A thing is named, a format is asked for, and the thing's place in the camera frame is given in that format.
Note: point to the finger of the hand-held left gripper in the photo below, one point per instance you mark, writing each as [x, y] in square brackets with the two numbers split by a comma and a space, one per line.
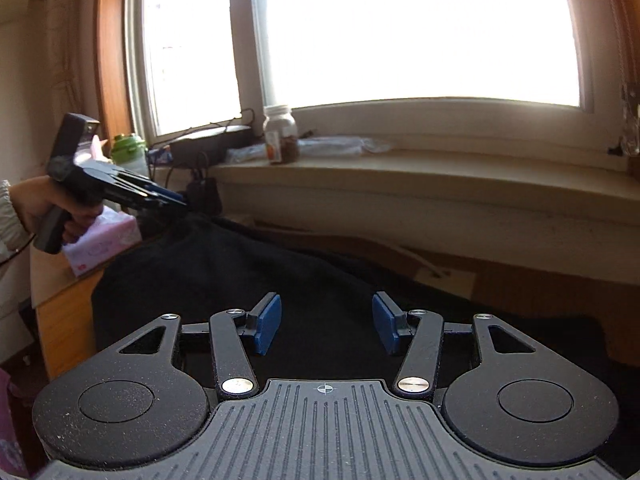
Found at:
[160, 192]

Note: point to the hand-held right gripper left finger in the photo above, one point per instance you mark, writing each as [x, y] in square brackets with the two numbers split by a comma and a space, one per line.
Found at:
[267, 322]

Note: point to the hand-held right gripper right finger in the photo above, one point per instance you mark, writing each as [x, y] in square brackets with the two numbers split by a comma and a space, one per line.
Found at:
[385, 322]

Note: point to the black knit pants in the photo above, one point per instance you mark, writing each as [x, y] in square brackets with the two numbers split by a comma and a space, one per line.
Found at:
[225, 270]

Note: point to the person's left hand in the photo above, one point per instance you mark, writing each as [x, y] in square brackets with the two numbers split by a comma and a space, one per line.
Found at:
[30, 200]

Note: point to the black power adapter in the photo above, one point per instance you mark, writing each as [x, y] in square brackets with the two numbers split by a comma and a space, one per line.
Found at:
[205, 197]

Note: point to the green lidded bottle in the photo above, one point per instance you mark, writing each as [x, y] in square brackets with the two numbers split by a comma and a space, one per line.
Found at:
[127, 152]

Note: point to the black box device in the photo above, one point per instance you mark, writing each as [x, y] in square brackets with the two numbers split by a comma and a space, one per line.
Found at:
[210, 144]

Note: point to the pink tissue box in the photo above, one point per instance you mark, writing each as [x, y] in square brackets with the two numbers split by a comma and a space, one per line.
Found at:
[105, 245]

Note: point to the wooden window trim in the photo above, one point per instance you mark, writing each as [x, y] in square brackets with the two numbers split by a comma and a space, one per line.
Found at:
[112, 60]
[625, 35]

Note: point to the glass jar with fruit label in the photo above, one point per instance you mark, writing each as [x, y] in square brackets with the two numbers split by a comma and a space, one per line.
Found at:
[281, 135]

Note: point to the beige window sill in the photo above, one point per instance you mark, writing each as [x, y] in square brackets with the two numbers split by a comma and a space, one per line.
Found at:
[425, 180]

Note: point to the clear plastic bag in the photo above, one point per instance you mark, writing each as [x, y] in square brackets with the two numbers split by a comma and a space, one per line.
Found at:
[325, 145]

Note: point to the purple printed bag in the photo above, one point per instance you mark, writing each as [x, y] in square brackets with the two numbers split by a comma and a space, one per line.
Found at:
[9, 425]

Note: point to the white window frame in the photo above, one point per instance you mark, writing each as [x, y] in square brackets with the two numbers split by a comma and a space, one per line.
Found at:
[250, 60]

